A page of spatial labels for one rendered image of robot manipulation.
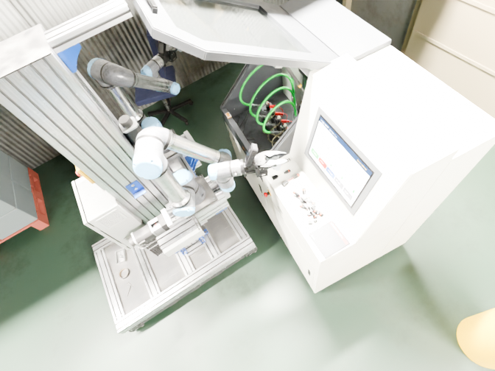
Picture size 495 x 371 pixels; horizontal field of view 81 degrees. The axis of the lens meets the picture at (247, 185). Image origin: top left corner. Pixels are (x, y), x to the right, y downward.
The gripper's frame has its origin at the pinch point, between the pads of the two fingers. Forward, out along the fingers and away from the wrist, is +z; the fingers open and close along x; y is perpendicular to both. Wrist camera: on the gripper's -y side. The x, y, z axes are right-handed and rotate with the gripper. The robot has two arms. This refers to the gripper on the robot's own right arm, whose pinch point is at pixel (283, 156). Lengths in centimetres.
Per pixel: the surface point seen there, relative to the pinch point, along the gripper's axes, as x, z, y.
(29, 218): -84, -258, 114
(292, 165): -32, 7, 44
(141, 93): -196, -134, 67
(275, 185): -20, -6, 45
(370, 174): 12.2, 35.5, 7.6
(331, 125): -16.4, 25.3, 1.7
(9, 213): -80, -262, 95
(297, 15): -98, 25, -18
